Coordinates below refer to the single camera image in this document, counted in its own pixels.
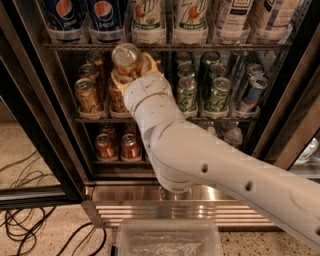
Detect green can second row right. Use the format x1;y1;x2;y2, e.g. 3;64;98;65
203;62;229;98

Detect right fridge glass door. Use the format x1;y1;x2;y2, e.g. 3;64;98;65
252;25;320;181

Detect orange lacroix can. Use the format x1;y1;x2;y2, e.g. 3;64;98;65
112;43;142;78
74;78;102;114

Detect green can second row left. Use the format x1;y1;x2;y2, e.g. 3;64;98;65
177;63;196;78

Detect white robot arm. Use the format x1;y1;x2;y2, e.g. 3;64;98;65
111;51;320;251

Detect clear plastic bin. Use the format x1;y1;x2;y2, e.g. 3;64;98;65
116;219;223;256

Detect fridge glass door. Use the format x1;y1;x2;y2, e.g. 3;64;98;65
252;25;320;181
0;0;88;210

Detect left Pepsi bottle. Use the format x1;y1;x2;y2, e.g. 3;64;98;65
43;0;83;43

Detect orange can second row left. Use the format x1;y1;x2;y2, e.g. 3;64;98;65
79;63;99;80

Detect steel fridge bottom grille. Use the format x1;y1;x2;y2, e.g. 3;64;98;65
82;183;275;232

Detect green LaCroix can front left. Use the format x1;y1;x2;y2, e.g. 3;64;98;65
176;77;198;112

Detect blue silver can front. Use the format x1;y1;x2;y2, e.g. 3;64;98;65
238;76;269;113

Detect green lacroix can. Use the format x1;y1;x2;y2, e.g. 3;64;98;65
176;77;198;112
204;77;232;112

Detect left white label bottle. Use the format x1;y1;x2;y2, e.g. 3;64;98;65
215;0;253;31

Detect left 7up bottle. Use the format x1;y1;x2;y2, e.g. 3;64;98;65
133;0;163;31

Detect blue silver can behind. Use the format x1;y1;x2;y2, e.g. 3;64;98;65
234;63;266;101

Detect blue silver can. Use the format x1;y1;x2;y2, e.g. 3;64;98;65
234;63;266;101
238;76;269;113

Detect red can front left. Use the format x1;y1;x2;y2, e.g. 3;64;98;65
95;134;116;159

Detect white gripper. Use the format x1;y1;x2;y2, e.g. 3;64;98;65
111;52;173;114

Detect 7up bottle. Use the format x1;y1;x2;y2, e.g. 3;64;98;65
174;0;208;31
133;0;163;31

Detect red can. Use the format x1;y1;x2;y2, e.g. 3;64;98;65
95;134;116;159
121;134;141;159

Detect right 7up bottle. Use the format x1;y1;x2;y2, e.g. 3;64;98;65
174;0;208;31

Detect left fridge glass door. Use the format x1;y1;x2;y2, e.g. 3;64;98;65
0;0;88;210

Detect green LaCroix can front right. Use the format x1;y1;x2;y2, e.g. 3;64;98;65
204;77;232;112

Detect right Pepsi bottle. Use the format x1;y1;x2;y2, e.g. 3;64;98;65
87;0;123;43

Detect right white label bottle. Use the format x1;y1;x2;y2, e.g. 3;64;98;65
251;0;300;32

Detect right water bottle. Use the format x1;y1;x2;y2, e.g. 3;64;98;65
224;127;243;148

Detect white label bottle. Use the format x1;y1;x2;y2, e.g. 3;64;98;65
215;0;253;31
251;0;300;32

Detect green can second row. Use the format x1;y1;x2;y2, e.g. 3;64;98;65
177;63;196;78
203;62;229;98

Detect red can front middle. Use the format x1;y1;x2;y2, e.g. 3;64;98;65
121;134;141;159

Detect pepsi bottle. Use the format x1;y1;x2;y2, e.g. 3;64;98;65
87;0;123;43
43;0;83;43

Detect black floor cables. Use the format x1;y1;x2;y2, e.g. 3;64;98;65
0;149;108;256

